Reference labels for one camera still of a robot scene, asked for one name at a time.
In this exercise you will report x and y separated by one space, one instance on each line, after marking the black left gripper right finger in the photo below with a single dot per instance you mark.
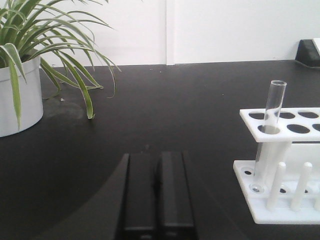
175 213

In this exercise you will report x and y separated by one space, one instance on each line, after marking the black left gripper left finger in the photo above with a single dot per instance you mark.
138 217

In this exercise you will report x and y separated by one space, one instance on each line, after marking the clear glass test tube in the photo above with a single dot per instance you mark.
270 127

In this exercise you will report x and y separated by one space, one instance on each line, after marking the white test tube rack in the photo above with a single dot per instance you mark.
285 190

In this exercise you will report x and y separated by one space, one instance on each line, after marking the white plant pot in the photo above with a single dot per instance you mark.
30 99

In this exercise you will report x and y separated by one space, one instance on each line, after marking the green spider plant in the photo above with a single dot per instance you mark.
40 28

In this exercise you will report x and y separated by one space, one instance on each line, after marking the black white power outlet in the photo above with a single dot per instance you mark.
307 53

